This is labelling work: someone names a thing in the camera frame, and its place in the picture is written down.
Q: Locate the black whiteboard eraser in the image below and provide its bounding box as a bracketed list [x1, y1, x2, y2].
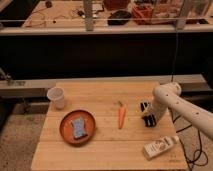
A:
[140, 102, 156, 127]

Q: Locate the black bag on bench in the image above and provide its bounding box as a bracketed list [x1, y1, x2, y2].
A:
[107, 10, 131, 26]

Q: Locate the orange crate on bench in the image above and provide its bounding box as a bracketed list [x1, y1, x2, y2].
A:
[131, 4, 153, 25]

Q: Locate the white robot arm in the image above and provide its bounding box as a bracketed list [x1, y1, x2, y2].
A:
[142, 82, 213, 141]

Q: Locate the blue sponge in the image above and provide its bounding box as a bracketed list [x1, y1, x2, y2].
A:
[71, 117, 87, 139]

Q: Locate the grey metal post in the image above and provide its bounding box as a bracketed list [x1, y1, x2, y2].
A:
[83, 0, 94, 31]

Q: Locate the orange round plate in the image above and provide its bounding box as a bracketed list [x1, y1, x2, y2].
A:
[59, 110, 96, 146]

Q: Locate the orange carrot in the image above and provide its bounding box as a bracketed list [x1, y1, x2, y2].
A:
[118, 101, 126, 129]

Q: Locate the black floor cable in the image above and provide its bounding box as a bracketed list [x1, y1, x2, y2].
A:
[171, 112, 213, 171]

